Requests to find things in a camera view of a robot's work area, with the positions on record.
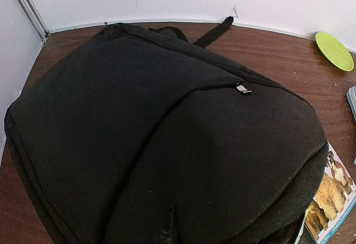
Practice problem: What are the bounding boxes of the green plate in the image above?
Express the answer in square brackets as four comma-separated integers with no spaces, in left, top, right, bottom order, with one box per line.
[315,32,354,72]

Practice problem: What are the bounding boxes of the left aluminium frame post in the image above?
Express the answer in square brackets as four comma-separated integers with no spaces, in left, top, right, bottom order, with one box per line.
[17,0,50,45]

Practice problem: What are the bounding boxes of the blue glasses case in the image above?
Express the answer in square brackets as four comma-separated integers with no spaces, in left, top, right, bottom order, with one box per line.
[346,86,356,121]

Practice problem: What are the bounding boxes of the dog picture book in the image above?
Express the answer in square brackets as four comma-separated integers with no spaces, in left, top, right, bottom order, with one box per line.
[295,144,355,243]

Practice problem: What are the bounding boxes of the black student backpack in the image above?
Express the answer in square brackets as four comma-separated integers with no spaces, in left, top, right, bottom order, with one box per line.
[4,19,328,243]

